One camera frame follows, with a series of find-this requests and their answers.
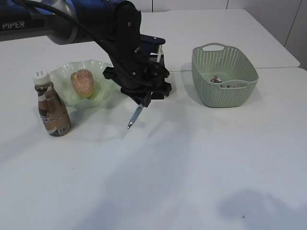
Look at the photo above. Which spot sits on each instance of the white paper ball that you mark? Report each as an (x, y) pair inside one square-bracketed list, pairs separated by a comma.
[(216, 79)]

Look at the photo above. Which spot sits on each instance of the grey paper ball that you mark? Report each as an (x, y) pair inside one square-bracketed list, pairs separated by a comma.
[(233, 86)]

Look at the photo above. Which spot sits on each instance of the blue white ballpoint pen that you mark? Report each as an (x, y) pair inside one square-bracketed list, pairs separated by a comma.
[(135, 116)]

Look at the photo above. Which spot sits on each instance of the beige ballpoint pen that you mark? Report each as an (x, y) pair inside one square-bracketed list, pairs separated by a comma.
[(159, 53)]

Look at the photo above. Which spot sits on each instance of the green plastic woven basket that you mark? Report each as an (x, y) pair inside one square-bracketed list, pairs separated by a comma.
[(232, 66)]

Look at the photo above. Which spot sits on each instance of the brown bread roll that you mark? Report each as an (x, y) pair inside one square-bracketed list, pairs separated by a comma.
[(83, 83)]

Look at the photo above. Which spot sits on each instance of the brown coffee bottle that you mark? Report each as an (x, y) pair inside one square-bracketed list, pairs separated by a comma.
[(52, 109)]

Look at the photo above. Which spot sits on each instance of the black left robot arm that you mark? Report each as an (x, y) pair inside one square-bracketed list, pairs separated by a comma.
[(112, 24)]

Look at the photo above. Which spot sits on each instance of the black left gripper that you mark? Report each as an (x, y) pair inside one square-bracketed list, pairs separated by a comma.
[(128, 71)]

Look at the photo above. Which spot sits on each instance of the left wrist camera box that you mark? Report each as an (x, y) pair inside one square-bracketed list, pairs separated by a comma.
[(151, 44)]

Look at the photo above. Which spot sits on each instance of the green wavy glass plate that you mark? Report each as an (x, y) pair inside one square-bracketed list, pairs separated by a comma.
[(106, 93)]

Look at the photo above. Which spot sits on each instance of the black pen holder box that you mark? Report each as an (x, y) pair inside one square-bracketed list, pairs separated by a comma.
[(155, 73)]

